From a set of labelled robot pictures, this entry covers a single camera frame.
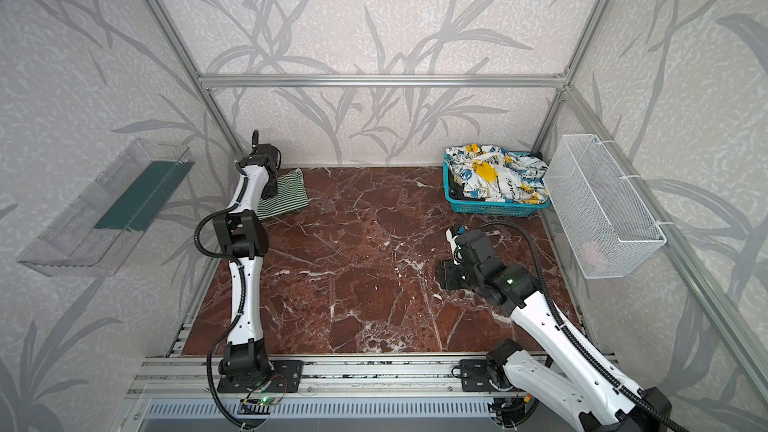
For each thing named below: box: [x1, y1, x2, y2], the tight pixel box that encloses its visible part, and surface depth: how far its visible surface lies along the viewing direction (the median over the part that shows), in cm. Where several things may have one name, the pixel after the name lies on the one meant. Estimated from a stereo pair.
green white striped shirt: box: [257, 168, 309, 220], surface depth 110 cm
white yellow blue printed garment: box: [445, 143, 550, 204], surface depth 104 cm
